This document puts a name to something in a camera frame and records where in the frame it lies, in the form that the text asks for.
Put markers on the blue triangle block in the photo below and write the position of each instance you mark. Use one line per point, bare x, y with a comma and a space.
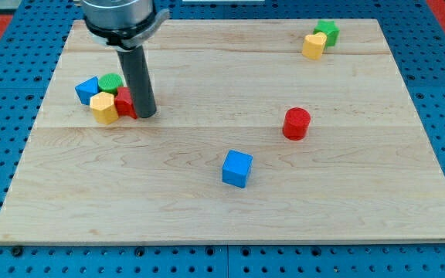
87, 89

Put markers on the red cylinder block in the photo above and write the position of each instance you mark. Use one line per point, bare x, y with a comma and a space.
296, 123

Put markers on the green star block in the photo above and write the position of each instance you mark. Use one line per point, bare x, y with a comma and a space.
329, 28

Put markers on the yellow heart block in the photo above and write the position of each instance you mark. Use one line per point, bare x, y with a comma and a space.
313, 45

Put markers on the green cylinder block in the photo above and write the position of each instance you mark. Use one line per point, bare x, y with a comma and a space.
110, 82

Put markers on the red block behind rod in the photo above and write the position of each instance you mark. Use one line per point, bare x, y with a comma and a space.
124, 103

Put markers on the blue cube block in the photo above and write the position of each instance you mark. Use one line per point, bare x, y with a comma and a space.
236, 168

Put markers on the yellow hexagon block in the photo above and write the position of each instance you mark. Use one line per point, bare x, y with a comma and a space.
103, 108

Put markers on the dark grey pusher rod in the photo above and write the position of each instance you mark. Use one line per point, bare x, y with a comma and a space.
135, 70

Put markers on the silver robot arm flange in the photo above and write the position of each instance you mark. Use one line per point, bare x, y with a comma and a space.
122, 24

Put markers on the light wooden board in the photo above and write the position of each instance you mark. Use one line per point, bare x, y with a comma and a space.
364, 173

